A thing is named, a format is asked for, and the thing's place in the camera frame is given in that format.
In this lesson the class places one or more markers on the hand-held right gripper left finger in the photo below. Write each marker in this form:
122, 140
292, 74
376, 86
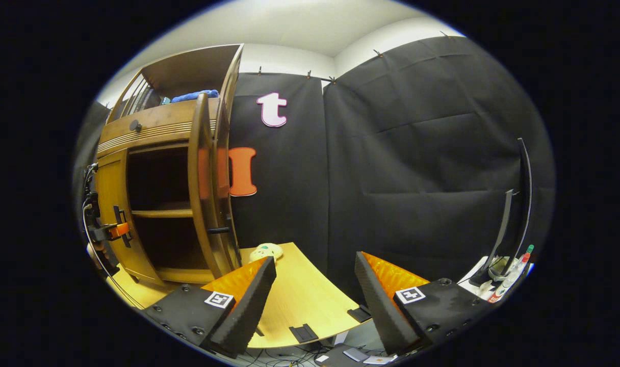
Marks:
249, 316

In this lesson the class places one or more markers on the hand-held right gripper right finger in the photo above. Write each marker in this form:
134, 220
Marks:
384, 316

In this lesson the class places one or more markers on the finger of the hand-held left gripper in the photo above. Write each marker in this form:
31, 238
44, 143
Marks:
117, 231

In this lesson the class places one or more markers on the wooden shoe cabinet door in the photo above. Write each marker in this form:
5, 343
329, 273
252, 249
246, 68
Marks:
204, 219
110, 188

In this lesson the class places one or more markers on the wooden double-door shoe cabinet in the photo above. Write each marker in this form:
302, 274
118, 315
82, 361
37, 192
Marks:
187, 66

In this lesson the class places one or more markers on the black table clamp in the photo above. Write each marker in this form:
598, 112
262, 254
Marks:
360, 313
304, 333

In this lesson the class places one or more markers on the white paper sheet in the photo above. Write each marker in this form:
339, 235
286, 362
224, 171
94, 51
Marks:
380, 360

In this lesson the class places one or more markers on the small grey box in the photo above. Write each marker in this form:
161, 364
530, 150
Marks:
356, 354

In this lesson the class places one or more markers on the white object with green spots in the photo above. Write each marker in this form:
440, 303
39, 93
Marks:
265, 251

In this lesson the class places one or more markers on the clear bottle with red label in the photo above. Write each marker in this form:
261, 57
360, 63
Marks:
502, 288

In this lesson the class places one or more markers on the clear bottle with green cap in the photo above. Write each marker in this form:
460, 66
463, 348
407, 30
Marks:
525, 257

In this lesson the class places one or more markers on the blue folded towel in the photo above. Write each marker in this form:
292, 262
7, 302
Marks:
195, 95

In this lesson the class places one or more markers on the black backdrop cloth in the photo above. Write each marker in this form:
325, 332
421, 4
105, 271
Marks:
417, 153

